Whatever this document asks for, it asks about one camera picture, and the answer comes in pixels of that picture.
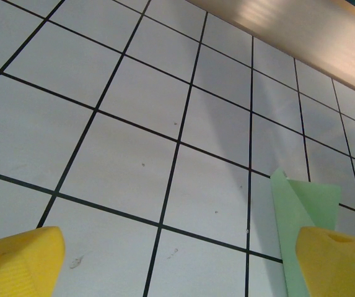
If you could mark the light green cloth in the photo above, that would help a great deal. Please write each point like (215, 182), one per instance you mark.
(288, 216)

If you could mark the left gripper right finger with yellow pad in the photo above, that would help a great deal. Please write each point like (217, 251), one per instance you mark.
(338, 266)

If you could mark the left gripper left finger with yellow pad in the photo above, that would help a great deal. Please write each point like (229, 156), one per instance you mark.
(19, 263)

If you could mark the wooden enclosure ledge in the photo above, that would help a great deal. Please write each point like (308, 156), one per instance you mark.
(304, 37)

